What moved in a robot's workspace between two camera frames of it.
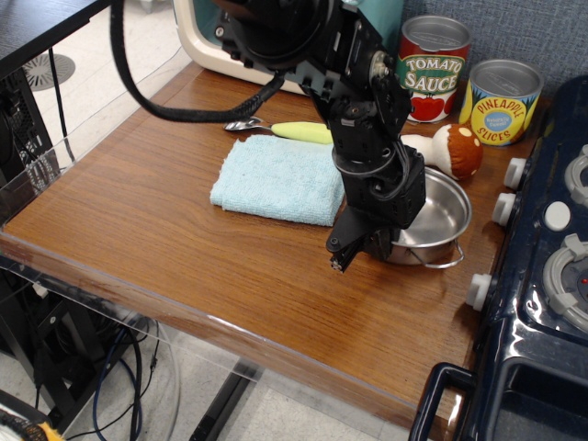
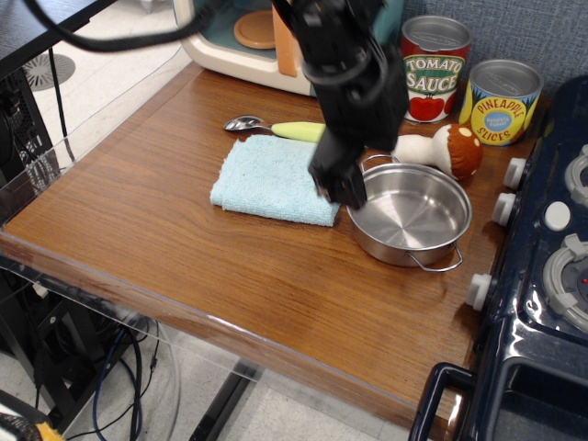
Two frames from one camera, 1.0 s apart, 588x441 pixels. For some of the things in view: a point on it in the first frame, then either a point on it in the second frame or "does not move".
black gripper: x=384 y=186 → x=362 y=107
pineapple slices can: x=500 y=99 does not move
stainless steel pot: x=431 y=240 does not move
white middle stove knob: x=503 y=208 does not move
